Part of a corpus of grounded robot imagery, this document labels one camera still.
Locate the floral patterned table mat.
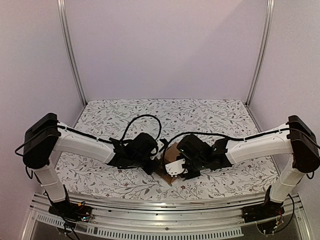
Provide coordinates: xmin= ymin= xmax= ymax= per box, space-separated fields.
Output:
xmin=55 ymin=99 xmax=278 ymax=202

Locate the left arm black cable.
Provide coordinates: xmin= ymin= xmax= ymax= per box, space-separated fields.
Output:
xmin=119 ymin=114 xmax=162 ymax=146

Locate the left aluminium corner post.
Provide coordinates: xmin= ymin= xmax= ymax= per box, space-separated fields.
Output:
xmin=56 ymin=0 xmax=88 ymax=107

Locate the aluminium front rail frame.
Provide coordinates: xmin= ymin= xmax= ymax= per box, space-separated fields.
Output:
xmin=21 ymin=191 xmax=313 ymax=240

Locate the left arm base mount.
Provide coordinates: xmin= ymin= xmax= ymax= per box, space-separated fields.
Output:
xmin=48 ymin=190 xmax=93 ymax=222

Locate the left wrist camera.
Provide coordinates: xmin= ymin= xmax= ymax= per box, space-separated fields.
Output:
xmin=150 ymin=138 xmax=168 ymax=160

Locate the brown cardboard box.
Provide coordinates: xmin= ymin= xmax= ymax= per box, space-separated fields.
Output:
xmin=155 ymin=142 xmax=180 ymax=187

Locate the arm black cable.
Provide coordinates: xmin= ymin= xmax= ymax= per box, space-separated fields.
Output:
xmin=119 ymin=114 xmax=162 ymax=146
xmin=160 ymin=132 xmax=288 ymax=176

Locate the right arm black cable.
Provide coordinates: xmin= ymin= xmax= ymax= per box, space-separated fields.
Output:
xmin=160 ymin=132 xmax=288 ymax=176

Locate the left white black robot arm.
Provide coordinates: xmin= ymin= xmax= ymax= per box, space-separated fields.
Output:
xmin=14 ymin=113 xmax=164 ymax=217

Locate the right aluminium corner post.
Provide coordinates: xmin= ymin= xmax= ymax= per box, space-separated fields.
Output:
xmin=245 ymin=0 xmax=275 ymax=108

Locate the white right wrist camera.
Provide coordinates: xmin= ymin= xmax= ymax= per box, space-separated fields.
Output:
xmin=165 ymin=158 xmax=188 ymax=178

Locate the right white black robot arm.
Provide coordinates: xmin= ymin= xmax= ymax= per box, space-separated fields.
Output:
xmin=165 ymin=115 xmax=320 ymax=218

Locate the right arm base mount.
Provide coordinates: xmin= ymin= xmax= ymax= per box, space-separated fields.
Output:
xmin=241 ymin=185 xmax=285 ymax=223

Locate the aluminium corner post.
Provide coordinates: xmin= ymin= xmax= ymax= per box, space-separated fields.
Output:
xmin=245 ymin=0 xmax=275 ymax=108
xmin=56 ymin=0 xmax=88 ymax=107

